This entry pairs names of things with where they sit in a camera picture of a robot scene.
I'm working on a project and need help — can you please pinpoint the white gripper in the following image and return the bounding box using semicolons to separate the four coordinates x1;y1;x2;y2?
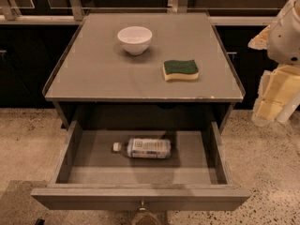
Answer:
248;0;300;127

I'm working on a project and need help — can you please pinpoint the blue plastic bottle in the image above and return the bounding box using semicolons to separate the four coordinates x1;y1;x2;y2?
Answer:
112;138;172;159

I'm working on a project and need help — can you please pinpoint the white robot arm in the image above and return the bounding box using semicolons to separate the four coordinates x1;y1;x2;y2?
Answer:
248;0;300;127

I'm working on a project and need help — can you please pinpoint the grey cabinet counter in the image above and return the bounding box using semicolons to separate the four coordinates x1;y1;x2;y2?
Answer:
43;13;245;111

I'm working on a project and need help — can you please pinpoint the metal drawer knob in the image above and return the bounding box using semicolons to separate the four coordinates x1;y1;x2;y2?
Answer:
138;200;147;212

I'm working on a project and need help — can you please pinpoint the open grey top drawer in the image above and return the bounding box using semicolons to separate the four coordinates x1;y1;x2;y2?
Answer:
31;121;250;211

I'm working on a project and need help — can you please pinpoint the green yellow sponge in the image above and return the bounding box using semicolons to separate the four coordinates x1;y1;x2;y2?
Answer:
162;60;199;81

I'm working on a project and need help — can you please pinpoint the white ceramic bowl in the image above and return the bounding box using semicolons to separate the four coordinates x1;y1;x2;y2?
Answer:
117;26;153;55

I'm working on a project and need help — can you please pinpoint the metal railing frame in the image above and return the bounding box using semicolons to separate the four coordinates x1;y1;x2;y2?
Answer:
0;0;289;26

